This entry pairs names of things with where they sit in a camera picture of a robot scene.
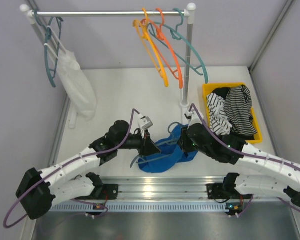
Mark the dark blue-grey hanger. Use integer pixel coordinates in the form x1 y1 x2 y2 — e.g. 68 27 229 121
129 121 183 168

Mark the blue tank top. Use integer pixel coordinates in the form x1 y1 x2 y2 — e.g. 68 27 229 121
137 125 198 174

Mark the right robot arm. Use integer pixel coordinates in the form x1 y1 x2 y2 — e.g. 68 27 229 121
178 123 300 208

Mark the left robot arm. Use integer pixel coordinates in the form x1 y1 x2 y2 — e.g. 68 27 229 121
16 117 161 220

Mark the white garment on hanger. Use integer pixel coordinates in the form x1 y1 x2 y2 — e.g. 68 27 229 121
47 26 98 121

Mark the orange hanger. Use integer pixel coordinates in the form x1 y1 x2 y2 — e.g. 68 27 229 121
147 8 184 89

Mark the teal hanger right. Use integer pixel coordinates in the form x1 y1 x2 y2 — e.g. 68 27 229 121
149 3 209 84

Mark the yellow hanger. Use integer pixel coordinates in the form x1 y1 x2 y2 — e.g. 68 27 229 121
132 7 169 87

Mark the teal hanger with garment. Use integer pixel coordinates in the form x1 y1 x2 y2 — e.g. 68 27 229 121
33 9 64 88

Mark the yellow plastic bin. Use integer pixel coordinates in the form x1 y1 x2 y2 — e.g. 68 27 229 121
202 82 263 144

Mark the black garment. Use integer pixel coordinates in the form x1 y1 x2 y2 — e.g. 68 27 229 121
212 87 231 100

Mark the corner metal profile left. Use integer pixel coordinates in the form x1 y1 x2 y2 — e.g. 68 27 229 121
19 0 76 240

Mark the corner metal profile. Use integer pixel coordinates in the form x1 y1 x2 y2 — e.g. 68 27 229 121
19 0 76 240
248 0 296 74

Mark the corner metal profile right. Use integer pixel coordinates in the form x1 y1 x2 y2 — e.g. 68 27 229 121
248 0 296 74

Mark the silver clothes rack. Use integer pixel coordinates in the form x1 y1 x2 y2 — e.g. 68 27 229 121
19 0 198 124

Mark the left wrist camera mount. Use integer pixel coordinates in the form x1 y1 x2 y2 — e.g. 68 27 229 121
137 113 154 137

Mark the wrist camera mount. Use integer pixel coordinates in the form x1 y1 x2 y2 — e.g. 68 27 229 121
137 113 154 137
183 108 200 123

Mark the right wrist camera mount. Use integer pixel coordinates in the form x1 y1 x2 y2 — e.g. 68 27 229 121
183 108 200 123

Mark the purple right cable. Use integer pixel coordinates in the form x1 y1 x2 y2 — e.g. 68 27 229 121
189 103 300 226

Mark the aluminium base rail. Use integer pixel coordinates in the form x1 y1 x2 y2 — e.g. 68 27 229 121
43 175 290 214

